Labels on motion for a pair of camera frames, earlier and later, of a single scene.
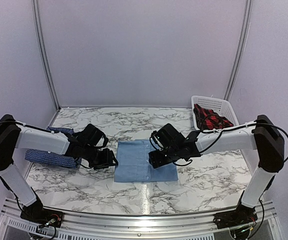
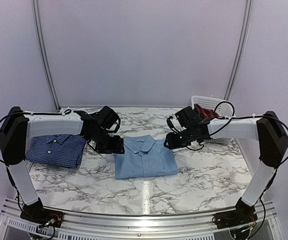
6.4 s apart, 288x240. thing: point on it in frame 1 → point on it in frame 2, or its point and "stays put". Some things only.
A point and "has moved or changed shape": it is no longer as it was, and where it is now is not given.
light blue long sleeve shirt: [133, 164] has moved or changed shape
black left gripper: [107, 160] → [116, 147]
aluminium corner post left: [35, 3] stays put
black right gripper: [156, 161] → [172, 142]
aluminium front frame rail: [10, 226] stays put
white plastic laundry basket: [220, 106] stays put
